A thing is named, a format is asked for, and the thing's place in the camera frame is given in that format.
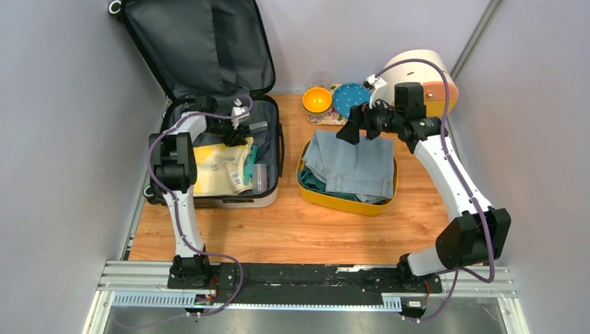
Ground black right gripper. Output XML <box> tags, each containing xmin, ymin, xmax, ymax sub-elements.
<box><xmin>336</xmin><ymin>95</ymin><xmax>404</xmax><ymax>145</ymax></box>

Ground beige sandal shoe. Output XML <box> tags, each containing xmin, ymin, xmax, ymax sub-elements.
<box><xmin>193</xmin><ymin>137</ymin><xmax>253</xmax><ymax>197</ymax></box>

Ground light blue denim jeans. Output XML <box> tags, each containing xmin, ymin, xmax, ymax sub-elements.
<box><xmin>302</xmin><ymin>129</ymin><xmax>394</xmax><ymax>198</ymax></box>

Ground dark green garment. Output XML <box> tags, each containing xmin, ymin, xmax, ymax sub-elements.
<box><xmin>297</xmin><ymin>168</ymin><xmax>392</xmax><ymax>205</ymax></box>

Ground black white space suitcase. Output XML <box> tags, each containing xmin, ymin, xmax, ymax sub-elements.
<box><xmin>107</xmin><ymin>1</ymin><xmax>285</xmax><ymax>207</ymax></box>

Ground yellow plastic basket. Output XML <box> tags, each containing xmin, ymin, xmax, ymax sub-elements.
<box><xmin>297</xmin><ymin>158</ymin><xmax>399</xmax><ymax>216</ymax></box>

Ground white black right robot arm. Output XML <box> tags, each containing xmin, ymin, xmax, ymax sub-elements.
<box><xmin>337</xmin><ymin>82</ymin><xmax>511</xmax><ymax>292</ymax></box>

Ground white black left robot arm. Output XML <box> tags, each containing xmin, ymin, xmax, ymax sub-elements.
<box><xmin>147</xmin><ymin>94</ymin><xmax>254</xmax><ymax>289</ymax></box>

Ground floral placemat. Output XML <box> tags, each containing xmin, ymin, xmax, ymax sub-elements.
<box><xmin>306</xmin><ymin>84</ymin><xmax>347</xmax><ymax>126</ymax></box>

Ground blue dotted plate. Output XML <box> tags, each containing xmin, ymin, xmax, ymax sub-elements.
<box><xmin>333</xmin><ymin>83</ymin><xmax>371</xmax><ymax>118</ymax></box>

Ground teal tube bottle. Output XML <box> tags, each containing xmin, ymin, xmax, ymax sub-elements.
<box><xmin>244</xmin><ymin>144</ymin><xmax>258</xmax><ymax>184</ymax></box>

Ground small yellow bowl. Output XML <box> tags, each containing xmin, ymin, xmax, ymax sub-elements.
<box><xmin>302</xmin><ymin>86</ymin><xmax>333</xmax><ymax>116</ymax></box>

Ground clear drinking glass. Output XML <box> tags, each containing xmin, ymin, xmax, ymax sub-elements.
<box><xmin>310</xmin><ymin>71</ymin><xmax>333</xmax><ymax>90</ymax></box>

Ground clear plastic cup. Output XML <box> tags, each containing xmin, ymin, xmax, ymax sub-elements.
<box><xmin>252</xmin><ymin>164</ymin><xmax>268</xmax><ymax>195</ymax></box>

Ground cream round drawer cabinet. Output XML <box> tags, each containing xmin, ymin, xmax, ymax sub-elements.
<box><xmin>376</xmin><ymin>49</ymin><xmax>459</xmax><ymax>118</ymax></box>

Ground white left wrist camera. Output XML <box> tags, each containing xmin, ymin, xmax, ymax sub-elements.
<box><xmin>231</xmin><ymin>94</ymin><xmax>254</xmax><ymax>129</ymax></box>

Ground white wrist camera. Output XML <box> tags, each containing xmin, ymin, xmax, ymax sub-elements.
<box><xmin>362</xmin><ymin>74</ymin><xmax>388</xmax><ymax>108</ymax></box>
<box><xmin>231</xmin><ymin>94</ymin><xmax>254</xmax><ymax>129</ymax></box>

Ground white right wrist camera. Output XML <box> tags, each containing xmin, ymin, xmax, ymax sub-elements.
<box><xmin>362</xmin><ymin>74</ymin><xmax>388</xmax><ymax>108</ymax></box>

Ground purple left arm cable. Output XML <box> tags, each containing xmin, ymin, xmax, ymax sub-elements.
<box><xmin>146</xmin><ymin>94</ymin><xmax>255</xmax><ymax>317</ymax></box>

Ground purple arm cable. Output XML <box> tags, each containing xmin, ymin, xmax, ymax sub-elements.
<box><xmin>373</xmin><ymin>58</ymin><xmax>496</xmax><ymax>322</ymax></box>
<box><xmin>146</xmin><ymin>94</ymin><xmax>255</xmax><ymax>317</ymax></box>

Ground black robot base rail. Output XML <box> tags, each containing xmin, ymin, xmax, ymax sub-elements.
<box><xmin>167</xmin><ymin>263</ymin><xmax>443</xmax><ymax>311</ymax></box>

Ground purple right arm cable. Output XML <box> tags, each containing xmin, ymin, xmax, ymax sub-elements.
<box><xmin>373</xmin><ymin>58</ymin><xmax>496</xmax><ymax>322</ymax></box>

